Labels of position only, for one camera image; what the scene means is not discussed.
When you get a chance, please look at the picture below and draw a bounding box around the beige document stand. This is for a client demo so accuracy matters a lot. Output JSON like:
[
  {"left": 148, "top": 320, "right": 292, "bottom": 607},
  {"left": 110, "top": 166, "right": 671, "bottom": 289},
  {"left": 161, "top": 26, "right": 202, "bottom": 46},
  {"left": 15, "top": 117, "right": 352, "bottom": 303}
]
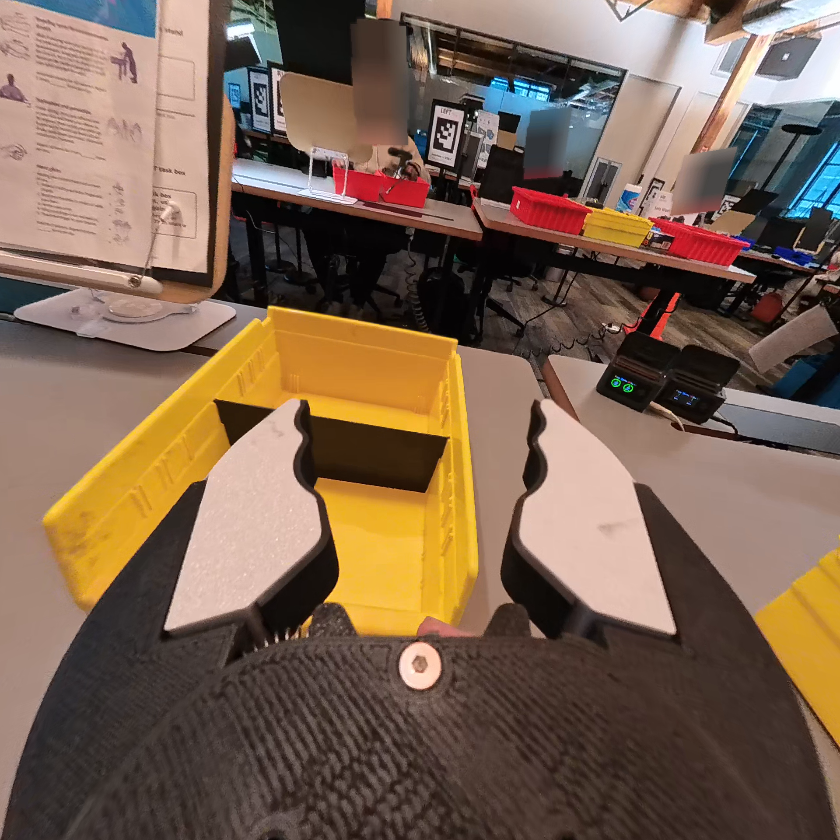
[{"left": 279, "top": 71, "right": 376, "bottom": 198}]

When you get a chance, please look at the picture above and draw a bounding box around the black charger blue display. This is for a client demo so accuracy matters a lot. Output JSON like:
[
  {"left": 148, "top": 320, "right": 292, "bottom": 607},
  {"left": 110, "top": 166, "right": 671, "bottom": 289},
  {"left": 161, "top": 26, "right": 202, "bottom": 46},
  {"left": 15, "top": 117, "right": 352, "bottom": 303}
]
[{"left": 654, "top": 344, "right": 742, "bottom": 425}]

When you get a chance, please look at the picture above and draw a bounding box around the white task sheet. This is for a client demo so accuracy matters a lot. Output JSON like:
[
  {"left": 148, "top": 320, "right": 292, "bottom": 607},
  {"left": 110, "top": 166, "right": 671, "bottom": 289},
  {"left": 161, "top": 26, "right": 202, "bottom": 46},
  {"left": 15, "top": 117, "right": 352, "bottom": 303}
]
[{"left": 154, "top": 0, "right": 212, "bottom": 275}]

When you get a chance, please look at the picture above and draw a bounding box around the yellow divided plastic bin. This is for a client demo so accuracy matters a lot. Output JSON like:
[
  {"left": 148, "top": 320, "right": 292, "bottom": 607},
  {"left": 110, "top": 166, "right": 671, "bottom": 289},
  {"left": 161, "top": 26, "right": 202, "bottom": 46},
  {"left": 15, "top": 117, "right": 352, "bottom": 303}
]
[{"left": 42, "top": 306, "right": 479, "bottom": 636}]

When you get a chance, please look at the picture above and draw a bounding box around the red ridged bin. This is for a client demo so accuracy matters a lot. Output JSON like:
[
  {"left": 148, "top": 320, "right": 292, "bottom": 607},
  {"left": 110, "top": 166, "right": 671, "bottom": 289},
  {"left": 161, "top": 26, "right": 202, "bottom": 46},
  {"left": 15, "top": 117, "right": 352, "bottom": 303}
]
[
  {"left": 511, "top": 186, "right": 593, "bottom": 235},
  {"left": 650, "top": 218, "right": 751, "bottom": 267}
]

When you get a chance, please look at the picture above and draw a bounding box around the grey desk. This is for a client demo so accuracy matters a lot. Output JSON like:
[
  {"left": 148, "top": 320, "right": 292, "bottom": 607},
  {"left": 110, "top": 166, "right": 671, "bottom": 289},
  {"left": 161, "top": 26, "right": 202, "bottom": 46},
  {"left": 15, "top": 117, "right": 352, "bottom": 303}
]
[
  {"left": 0, "top": 303, "right": 581, "bottom": 811},
  {"left": 543, "top": 354, "right": 840, "bottom": 752}
]

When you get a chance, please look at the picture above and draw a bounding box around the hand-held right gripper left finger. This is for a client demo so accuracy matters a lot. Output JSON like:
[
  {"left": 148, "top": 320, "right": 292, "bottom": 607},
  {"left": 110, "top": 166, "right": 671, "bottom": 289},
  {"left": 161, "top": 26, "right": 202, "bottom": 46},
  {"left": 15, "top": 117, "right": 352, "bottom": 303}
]
[{"left": 163, "top": 398, "right": 340, "bottom": 641}]

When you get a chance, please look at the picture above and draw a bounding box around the black wall speaker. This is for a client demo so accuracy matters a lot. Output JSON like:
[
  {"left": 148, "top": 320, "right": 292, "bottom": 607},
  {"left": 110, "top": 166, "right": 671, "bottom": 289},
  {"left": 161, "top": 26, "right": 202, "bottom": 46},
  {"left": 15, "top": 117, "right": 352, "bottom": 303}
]
[{"left": 755, "top": 36, "right": 823, "bottom": 81}]

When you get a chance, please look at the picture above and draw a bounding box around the long work table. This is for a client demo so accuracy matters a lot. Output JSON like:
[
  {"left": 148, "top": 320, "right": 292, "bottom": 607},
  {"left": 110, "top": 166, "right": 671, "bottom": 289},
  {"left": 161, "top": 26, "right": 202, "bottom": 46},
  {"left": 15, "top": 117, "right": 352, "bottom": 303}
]
[
  {"left": 472, "top": 197, "right": 757, "bottom": 329},
  {"left": 231, "top": 157, "right": 484, "bottom": 309}
]

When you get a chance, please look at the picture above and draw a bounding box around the small yellow bin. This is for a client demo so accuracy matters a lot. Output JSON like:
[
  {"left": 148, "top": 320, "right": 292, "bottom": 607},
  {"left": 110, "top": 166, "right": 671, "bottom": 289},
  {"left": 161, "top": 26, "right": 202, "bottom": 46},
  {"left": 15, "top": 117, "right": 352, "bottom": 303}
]
[{"left": 583, "top": 206, "right": 655, "bottom": 249}]

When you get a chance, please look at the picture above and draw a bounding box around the black bin divider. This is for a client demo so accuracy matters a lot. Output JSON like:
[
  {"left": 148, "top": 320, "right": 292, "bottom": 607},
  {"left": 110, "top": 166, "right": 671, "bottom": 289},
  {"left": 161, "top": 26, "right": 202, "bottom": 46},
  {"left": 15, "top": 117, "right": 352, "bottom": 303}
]
[{"left": 214, "top": 399, "right": 451, "bottom": 494}]

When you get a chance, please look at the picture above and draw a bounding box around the red plastic bin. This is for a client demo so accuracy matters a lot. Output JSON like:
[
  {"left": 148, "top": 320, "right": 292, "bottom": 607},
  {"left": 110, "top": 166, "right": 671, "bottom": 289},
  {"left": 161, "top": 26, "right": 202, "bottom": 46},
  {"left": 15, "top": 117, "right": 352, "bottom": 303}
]
[{"left": 331, "top": 163, "right": 432, "bottom": 210}]

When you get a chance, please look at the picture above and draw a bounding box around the framed marker sign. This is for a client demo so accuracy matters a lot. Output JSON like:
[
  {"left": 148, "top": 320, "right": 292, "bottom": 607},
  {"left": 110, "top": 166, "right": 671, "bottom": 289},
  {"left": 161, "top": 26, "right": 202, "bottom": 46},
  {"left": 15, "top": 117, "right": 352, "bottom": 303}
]
[
  {"left": 247, "top": 66, "right": 273, "bottom": 135},
  {"left": 427, "top": 100, "right": 468, "bottom": 168}
]

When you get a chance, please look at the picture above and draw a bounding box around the black charger green display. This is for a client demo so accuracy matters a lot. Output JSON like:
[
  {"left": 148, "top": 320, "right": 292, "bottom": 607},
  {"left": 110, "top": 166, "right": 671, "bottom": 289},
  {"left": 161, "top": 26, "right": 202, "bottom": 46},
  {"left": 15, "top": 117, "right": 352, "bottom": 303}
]
[{"left": 596, "top": 331, "right": 681, "bottom": 413}]

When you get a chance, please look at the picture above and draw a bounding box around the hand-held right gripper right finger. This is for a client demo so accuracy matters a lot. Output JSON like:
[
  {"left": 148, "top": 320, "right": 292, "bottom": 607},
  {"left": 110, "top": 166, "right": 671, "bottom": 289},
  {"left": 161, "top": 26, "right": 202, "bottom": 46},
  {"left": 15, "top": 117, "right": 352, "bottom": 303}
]
[{"left": 500, "top": 398, "right": 678, "bottom": 641}]

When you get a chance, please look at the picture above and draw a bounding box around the wooden document stand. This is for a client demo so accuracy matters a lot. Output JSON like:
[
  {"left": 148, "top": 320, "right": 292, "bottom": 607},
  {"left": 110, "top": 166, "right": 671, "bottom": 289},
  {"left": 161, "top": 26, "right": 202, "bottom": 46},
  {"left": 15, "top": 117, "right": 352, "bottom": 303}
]
[{"left": 0, "top": 0, "right": 237, "bottom": 353}]

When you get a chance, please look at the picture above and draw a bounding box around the black floor lamp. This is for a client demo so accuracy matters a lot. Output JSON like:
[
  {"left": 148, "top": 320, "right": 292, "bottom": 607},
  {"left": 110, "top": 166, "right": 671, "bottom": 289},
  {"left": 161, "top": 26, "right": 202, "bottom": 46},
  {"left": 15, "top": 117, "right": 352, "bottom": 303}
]
[{"left": 780, "top": 122, "right": 824, "bottom": 194}]

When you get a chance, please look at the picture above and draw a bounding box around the white charger cable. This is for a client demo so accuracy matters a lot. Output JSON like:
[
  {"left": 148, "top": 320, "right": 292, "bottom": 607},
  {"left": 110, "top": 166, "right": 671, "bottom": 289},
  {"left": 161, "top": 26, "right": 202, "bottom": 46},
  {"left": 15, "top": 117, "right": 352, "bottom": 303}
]
[{"left": 646, "top": 400, "right": 688, "bottom": 434}]

